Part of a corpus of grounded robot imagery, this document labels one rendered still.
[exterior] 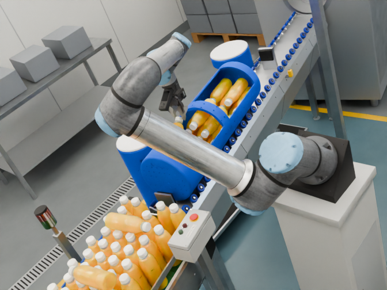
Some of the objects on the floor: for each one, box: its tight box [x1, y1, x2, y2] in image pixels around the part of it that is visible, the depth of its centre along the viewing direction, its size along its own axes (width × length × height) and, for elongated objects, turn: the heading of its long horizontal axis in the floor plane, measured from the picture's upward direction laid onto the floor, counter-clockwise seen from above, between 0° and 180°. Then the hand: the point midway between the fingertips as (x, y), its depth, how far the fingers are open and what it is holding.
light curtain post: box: [309, 0, 347, 140], centre depth 311 cm, size 6×6×170 cm
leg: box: [213, 246, 236, 290], centre depth 266 cm, size 6×6×63 cm
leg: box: [305, 72, 320, 120], centre depth 396 cm, size 6×6×63 cm
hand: (179, 118), depth 233 cm, fingers closed on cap, 4 cm apart
